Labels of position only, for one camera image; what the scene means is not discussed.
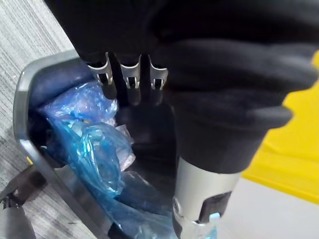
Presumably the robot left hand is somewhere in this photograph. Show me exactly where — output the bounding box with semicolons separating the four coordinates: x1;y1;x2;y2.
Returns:
44;0;319;239

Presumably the blue plastic trash bag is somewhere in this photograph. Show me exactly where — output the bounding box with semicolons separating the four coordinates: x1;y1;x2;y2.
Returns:
37;81;217;239

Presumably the small grey trash bin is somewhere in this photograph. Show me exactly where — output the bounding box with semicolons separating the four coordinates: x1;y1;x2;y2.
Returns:
14;49;175;239

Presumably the yellow table top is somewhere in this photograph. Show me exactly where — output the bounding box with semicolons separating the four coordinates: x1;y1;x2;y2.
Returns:
241;51;319;200

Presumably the robot dark foot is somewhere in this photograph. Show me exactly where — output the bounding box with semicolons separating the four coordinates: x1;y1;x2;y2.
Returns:
0;164;48;239

